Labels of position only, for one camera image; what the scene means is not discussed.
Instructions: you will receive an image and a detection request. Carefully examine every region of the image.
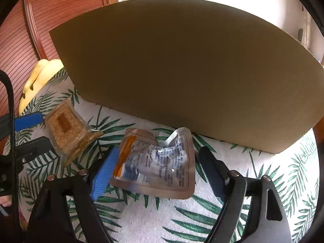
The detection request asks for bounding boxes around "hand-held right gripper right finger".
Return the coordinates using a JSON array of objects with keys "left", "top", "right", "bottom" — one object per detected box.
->
[{"left": 199, "top": 147, "right": 293, "bottom": 243}]

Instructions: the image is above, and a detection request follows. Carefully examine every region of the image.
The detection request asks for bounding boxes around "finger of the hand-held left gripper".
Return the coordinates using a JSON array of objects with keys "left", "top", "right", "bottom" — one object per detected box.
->
[
  {"left": 0, "top": 113, "right": 43, "bottom": 141},
  {"left": 16, "top": 136, "right": 55, "bottom": 166}
]

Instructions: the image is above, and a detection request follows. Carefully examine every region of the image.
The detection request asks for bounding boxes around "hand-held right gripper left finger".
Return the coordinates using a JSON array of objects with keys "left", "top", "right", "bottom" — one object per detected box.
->
[{"left": 25, "top": 145, "right": 120, "bottom": 243}]

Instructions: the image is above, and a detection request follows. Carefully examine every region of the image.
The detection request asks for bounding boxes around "clear packet of brown crisp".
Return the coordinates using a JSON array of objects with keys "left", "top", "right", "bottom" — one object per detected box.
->
[{"left": 44, "top": 97, "right": 104, "bottom": 166}]

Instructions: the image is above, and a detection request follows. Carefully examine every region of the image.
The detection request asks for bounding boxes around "silver foil snack packet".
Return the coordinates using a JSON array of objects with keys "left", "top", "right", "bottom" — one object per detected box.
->
[{"left": 110, "top": 127, "right": 196, "bottom": 200}]

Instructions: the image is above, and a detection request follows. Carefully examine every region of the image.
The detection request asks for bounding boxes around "brown cardboard box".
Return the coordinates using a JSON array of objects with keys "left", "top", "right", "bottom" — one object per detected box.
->
[{"left": 49, "top": 0, "right": 324, "bottom": 155}]

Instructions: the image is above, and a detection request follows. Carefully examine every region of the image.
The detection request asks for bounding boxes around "yellow plastic object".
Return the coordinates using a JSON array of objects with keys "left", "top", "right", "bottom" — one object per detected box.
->
[{"left": 18, "top": 59, "right": 65, "bottom": 115}]

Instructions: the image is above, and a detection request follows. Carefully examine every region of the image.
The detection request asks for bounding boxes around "leaf print blanket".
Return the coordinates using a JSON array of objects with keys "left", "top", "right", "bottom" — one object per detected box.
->
[{"left": 5, "top": 67, "right": 321, "bottom": 243}]

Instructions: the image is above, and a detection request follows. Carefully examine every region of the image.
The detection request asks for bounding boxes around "wooden slatted headboard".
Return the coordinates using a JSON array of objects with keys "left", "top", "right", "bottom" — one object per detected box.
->
[{"left": 0, "top": 0, "right": 119, "bottom": 117}]

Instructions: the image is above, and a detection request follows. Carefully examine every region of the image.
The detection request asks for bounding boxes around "black braided cable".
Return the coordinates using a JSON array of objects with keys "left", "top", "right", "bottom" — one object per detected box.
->
[{"left": 0, "top": 70, "right": 20, "bottom": 228}]

